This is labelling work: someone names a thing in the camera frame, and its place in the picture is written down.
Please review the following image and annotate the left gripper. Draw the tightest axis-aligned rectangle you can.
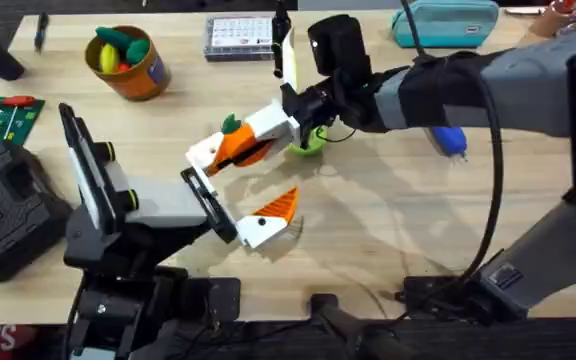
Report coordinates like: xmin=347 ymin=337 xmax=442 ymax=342
xmin=63 ymin=133 xmax=301 ymax=274

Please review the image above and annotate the toy carrot with green leaves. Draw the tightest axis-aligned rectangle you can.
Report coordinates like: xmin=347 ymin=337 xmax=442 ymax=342
xmin=220 ymin=113 xmax=244 ymax=136

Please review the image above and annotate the green disc with holes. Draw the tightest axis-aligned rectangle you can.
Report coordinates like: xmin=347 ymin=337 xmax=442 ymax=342
xmin=287 ymin=127 xmax=329 ymax=158

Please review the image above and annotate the right wrist upright black plate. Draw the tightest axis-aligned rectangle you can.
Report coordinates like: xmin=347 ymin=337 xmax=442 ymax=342
xmin=272 ymin=0 xmax=299 ymax=95

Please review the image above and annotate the wrist upright black plate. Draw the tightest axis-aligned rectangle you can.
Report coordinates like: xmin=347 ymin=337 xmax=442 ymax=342
xmin=58 ymin=102 xmax=119 ymax=234
xmin=272 ymin=0 xmax=299 ymax=95

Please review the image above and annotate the clear plastic parts box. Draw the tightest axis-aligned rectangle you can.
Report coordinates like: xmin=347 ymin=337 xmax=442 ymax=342
xmin=203 ymin=15 xmax=276 ymax=63

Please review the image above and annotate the brown tub with toy vegetables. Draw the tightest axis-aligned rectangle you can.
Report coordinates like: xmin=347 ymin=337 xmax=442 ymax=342
xmin=84 ymin=24 xmax=172 ymax=102

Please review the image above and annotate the left wrist upright black plate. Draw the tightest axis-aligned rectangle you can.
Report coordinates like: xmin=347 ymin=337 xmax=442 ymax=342
xmin=58 ymin=102 xmax=119 ymax=234

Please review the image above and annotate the teal zip pouch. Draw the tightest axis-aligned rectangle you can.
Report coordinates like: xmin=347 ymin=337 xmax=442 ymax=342
xmin=391 ymin=0 xmax=501 ymax=50

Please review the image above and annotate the black tool case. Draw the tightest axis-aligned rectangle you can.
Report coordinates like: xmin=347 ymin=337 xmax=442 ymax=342
xmin=0 ymin=141 xmax=75 ymax=285

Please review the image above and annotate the black pen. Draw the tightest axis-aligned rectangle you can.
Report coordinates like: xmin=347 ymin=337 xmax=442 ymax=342
xmin=34 ymin=11 xmax=50 ymax=54

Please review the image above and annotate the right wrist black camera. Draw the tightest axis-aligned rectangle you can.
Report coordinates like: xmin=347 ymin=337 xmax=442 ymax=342
xmin=307 ymin=13 xmax=373 ymax=77

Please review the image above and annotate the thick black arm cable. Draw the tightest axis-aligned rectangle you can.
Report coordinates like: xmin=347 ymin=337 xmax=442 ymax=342
xmin=400 ymin=0 xmax=505 ymax=301

